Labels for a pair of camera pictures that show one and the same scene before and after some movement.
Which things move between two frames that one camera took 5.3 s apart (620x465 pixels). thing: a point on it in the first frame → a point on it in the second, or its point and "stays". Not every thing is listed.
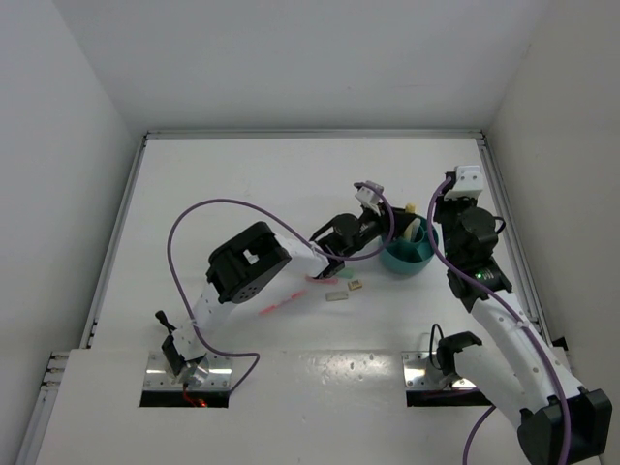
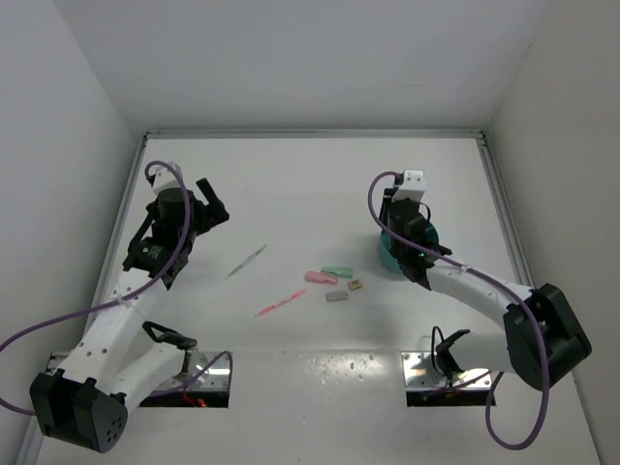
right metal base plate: x=419 y=373 stays
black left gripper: x=382 y=215 → x=211 y=213
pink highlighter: x=325 y=281 stays
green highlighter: x=347 y=273 stays
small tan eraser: x=354 y=285 stays
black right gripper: x=441 y=203 → x=389 y=193
